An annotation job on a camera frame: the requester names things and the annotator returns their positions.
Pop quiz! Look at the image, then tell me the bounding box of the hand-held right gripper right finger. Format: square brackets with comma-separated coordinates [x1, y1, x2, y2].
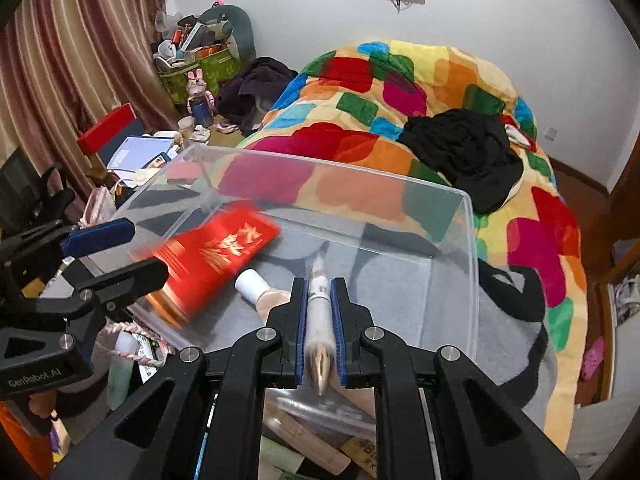
[330, 276, 581, 480]

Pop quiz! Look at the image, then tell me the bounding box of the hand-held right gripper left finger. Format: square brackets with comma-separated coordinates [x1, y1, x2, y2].
[52, 277, 307, 480]

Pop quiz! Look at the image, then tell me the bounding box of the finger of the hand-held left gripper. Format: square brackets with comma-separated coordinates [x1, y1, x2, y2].
[0, 218, 137, 272]
[0, 259, 171, 342]

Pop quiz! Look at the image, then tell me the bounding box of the beige cosmetic tube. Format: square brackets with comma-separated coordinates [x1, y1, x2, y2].
[305, 252, 335, 395]

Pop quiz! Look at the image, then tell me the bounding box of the red snack packet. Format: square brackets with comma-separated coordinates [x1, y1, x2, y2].
[145, 202, 282, 328]

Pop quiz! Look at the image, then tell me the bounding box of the clear plastic storage box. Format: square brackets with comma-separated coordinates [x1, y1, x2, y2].
[84, 144, 482, 441]

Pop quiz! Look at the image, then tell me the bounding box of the pink patterned pouch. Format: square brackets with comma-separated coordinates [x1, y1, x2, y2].
[82, 187, 117, 226]

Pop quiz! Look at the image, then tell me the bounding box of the beige bottle with white cap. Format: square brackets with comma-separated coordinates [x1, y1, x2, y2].
[235, 269, 292, 326]

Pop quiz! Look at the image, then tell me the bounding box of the person's orange clothing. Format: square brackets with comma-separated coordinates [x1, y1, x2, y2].
[0, 400, 56, 480]

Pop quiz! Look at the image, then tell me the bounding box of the pale green bottle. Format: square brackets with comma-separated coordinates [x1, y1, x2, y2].
[107, 332, 140, 411]

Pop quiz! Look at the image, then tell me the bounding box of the blue white book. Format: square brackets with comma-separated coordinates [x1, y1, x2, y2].
[106, 136, 178, 171]

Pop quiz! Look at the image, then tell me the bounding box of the red flat box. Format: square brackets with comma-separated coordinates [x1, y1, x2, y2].
[76, 103, 146, 171]

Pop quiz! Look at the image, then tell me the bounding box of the rabbit plush toy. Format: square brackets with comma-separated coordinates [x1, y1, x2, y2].
[186, 70, 215, 128]

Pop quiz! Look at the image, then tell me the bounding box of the grey blanket with black pattern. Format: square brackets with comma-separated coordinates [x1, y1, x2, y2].
[50, 220, 558, 461]

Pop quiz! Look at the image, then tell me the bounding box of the striped pink brown curtain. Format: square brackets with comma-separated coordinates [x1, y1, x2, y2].
[0, 0, 173, 201]

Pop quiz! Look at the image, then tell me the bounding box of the green basket of clutter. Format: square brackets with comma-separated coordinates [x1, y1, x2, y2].
[157, 47, 241, 103]

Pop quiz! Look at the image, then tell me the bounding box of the dark purple clothes pile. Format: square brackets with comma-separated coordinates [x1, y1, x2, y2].
[214, 57, 299, 133]

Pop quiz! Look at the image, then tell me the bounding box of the black clothes pile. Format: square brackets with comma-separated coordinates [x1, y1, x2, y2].
[397, 108, 525, 215]

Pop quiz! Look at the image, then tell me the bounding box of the colourful patchwork blanket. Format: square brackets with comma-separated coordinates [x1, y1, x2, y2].
[235, 40, 588, 453]

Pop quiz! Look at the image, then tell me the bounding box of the grey-green neck pillow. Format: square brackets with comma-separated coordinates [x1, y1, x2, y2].
[197, 5, 256, 58]

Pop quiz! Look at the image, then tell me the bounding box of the pink slipper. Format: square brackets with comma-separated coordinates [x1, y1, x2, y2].
[581, 337, 606, 381]

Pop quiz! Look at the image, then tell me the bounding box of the wooden wardrobe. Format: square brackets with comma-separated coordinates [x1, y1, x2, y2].
[575, 160, 640, 411]

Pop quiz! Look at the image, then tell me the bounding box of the pink white braided rope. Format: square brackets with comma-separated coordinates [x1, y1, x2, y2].
[97, 322, 168, 366]

